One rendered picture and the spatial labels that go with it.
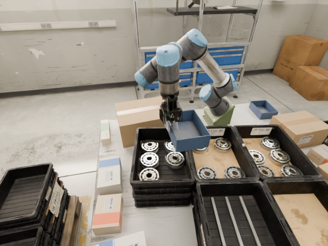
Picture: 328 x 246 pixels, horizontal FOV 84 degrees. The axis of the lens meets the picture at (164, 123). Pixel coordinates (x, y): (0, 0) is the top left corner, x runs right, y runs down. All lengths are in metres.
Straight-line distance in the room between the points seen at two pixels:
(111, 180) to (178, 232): 0.43
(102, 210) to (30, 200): 0.69
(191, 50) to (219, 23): 2.83
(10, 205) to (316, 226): 1.70
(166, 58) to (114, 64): 3.05
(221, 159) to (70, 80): 3.23
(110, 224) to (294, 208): 0.83
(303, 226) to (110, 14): 3.32
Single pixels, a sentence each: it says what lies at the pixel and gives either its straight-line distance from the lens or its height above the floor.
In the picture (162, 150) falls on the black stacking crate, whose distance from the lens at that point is 1.13.
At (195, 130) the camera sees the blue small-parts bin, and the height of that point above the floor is 1.07.
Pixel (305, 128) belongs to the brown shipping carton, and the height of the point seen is 0.86.
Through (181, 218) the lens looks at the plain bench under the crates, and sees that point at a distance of 1.04.
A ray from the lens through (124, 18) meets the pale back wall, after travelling 3.45.
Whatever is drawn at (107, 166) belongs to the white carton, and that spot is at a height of 0.79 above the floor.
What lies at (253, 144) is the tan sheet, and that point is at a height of 0.83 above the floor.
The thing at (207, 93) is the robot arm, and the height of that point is 1.03.
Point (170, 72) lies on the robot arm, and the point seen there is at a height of 1.41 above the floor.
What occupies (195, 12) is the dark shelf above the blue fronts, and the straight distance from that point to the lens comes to 2.76.
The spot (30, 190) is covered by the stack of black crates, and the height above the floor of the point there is 0.49.
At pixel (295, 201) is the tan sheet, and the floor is 0.83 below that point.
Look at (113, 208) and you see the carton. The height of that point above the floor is 0.77.
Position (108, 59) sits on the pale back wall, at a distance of 3.60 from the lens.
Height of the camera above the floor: 1.64
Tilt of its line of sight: 38 degrees down
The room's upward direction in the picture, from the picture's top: straight up
